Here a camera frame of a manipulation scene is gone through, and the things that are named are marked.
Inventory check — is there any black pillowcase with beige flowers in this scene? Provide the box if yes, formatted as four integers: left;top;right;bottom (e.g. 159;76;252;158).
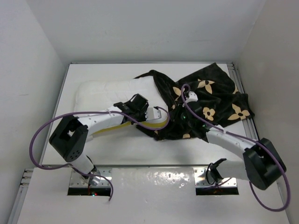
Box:
137;63;254;141

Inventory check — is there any white pillow with yellow edge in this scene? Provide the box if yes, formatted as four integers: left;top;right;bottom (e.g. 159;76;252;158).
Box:
73;78;171;138

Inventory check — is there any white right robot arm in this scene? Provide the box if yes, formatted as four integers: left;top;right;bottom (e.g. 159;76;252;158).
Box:
170;102;286;190

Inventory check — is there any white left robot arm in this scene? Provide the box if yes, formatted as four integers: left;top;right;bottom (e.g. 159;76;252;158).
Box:
49;94;149;179

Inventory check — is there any white front cover board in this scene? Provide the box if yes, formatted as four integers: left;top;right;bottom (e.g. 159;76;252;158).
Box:
18;168;288;224

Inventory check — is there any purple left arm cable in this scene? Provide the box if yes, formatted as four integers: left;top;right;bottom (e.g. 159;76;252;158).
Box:
28;106;170;202

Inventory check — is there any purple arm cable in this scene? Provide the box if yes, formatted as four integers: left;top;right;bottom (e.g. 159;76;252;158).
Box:
28;106;170;202
180;84;291;212

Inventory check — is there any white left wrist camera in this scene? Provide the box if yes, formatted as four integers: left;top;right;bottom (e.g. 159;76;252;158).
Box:
145;107;162;121

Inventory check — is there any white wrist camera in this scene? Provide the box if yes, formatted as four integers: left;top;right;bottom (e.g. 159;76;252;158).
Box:
145;107;162;121
185;91;198;104

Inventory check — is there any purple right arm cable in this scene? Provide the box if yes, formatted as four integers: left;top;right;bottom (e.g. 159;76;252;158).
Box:
180;84;291;212

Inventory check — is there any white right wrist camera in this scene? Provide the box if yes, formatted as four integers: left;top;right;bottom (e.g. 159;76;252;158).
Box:
185;91;198;104

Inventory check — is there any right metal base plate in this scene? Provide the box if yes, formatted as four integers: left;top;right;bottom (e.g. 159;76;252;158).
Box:
193;167;237;188

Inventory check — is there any metal base plate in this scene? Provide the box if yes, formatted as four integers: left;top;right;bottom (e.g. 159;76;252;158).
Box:
69;168;112;188
193;167;237;188

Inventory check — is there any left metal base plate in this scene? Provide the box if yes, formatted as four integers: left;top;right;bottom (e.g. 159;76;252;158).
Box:
69;168;112;188

